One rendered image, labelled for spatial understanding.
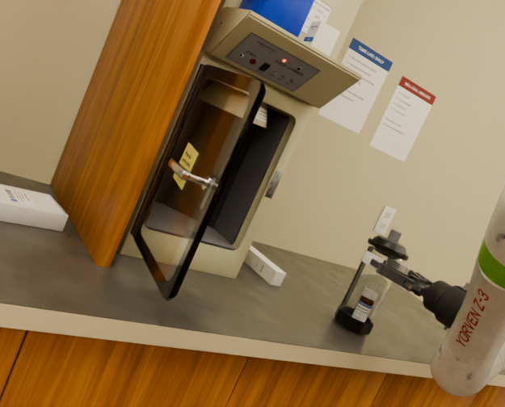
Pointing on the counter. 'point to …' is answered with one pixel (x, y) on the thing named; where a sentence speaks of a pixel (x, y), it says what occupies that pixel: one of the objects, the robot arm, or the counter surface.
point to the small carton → (321, 36)
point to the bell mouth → (262, 115)
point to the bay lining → (247, 176)
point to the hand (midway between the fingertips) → (382, 262)
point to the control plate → (268, 55)
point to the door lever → (187, 174)
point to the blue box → (281, 12)
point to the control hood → (220, 46)
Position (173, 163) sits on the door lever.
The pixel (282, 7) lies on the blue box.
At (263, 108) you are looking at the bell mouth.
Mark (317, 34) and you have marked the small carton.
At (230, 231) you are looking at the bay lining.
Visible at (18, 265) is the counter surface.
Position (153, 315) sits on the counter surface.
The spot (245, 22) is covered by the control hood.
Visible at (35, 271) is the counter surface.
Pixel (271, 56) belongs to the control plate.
